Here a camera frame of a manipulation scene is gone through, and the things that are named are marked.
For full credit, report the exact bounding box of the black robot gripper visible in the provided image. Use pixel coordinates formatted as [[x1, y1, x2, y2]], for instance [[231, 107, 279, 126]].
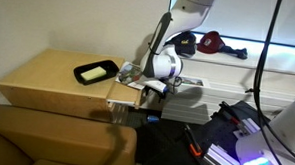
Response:
[[142, 79, 172, 103]]

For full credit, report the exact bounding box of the wooden sliding tray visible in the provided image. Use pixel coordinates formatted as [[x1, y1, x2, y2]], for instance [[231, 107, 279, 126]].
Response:
[[105, 78, 148, 110]]

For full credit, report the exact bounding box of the colourful printed magazine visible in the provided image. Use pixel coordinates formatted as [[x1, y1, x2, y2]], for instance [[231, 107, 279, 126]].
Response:
[[114, 60, 146, 91]]

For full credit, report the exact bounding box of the small printed photo card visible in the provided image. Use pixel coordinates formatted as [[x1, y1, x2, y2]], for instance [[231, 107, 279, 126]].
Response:
[[178, 75, 212, 88]]

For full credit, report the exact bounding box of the black plastic dish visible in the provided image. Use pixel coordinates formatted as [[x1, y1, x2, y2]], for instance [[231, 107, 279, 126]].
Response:
[[72, 57, 120, 87]]

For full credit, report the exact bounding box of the navy blue baseball cap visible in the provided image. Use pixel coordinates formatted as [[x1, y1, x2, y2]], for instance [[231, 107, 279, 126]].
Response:
[[165, 30, 198, 59]]

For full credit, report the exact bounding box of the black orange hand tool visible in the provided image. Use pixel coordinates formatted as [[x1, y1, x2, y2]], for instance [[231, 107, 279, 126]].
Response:
[[182, 123, 205, 158]]

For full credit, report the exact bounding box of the yellow sponge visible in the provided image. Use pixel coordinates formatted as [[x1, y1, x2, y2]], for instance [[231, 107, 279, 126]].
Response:
[[79, 65, 108, 84]]

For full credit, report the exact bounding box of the white windowsill heater cover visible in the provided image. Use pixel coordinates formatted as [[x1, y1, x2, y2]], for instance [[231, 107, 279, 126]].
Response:
[[142, 27, 295, 129]]

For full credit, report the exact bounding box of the maroon baseball cap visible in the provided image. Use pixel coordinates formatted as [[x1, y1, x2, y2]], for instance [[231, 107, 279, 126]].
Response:
[[196, 30, 227, 56]]

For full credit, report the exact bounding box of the black perforated mounting board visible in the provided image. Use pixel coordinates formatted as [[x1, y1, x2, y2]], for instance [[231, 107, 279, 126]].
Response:
[[183, 97, 273, 165]]

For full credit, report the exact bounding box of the black red hand tool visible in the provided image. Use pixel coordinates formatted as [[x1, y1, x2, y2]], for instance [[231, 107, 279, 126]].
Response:
[[217, 101, 251, 135]]

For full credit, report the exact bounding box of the dark blue cloth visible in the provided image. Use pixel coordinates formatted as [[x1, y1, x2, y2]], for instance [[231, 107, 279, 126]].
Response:
[[220, 45, 249, 61]]

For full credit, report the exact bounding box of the light wooden cabinet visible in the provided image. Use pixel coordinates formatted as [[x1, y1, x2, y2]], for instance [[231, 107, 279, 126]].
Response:
[[0, 46, 127, 123]]

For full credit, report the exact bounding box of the white window blind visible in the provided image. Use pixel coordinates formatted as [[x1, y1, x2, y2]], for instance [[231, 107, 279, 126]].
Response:
[[167, 0, 295, 49]]

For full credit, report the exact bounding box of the brown leather sofa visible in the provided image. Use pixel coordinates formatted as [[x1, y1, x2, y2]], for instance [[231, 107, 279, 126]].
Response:
[[0, 103, 139, 165]]

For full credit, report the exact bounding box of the silver aluminium rail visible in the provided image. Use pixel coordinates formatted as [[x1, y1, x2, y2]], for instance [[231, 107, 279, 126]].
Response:
[[202, 143, 246, 165]]

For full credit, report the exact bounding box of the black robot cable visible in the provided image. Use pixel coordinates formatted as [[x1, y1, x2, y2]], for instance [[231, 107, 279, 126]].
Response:
[[241, 0, 295, 165]]

